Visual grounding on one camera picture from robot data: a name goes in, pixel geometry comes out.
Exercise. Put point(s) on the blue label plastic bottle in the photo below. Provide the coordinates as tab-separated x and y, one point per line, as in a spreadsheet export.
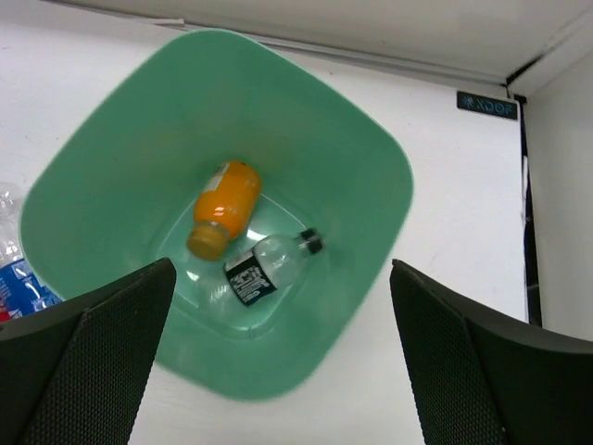
20	287

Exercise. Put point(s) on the orange juice bottle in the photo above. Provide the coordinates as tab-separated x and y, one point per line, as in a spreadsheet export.
223	209

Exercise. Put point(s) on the black label clear bottle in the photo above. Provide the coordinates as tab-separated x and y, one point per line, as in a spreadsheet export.
232	290

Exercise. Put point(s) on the right blue corner label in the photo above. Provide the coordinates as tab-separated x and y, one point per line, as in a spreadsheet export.
486	105

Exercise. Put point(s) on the green plastic bin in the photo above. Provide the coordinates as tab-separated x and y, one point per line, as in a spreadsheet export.
119	195

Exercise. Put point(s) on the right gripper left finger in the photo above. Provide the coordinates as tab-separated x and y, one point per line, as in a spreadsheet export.
76	373

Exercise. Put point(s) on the red label plastic bottle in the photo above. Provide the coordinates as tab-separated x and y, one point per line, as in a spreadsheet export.
7	315

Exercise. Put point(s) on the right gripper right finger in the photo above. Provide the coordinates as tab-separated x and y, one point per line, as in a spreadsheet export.
479	376

